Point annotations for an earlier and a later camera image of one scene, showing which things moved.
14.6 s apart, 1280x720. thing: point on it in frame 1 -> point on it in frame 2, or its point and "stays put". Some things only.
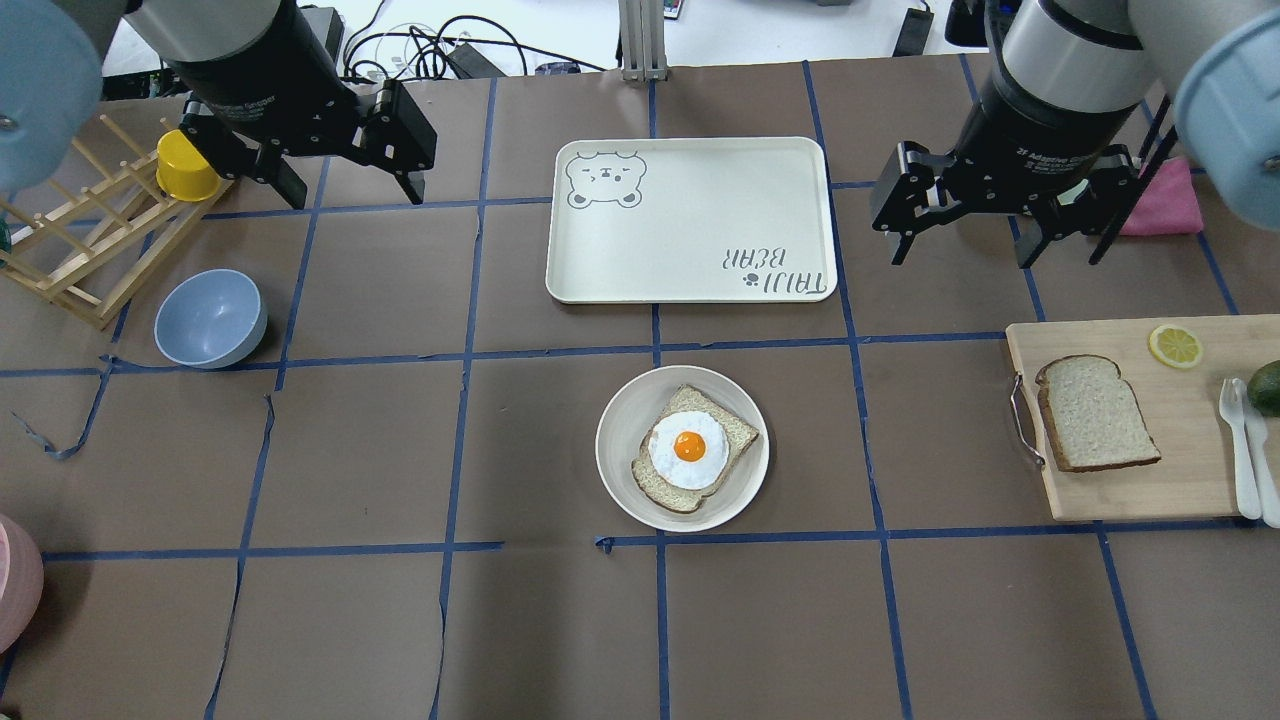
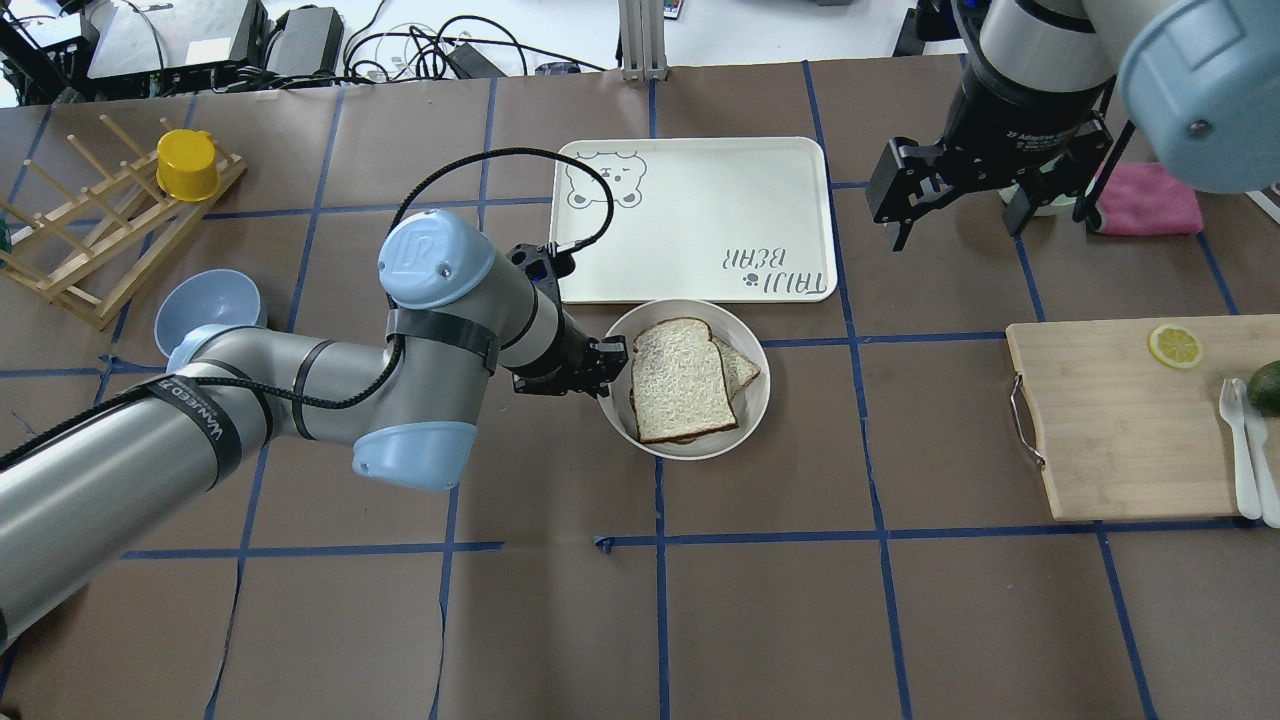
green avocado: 1263,389 stays put
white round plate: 682,448 -> 723,324
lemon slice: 1175,346 stays put
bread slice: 740,434 -> 738,369
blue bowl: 209,318 stays put
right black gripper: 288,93 -> 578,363
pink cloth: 1169,205 stays put
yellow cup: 181,173 stays put
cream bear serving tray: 690,219 stays put
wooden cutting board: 1198,471 stays put
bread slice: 1094,417 -> 678,383
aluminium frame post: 642,40 stays put
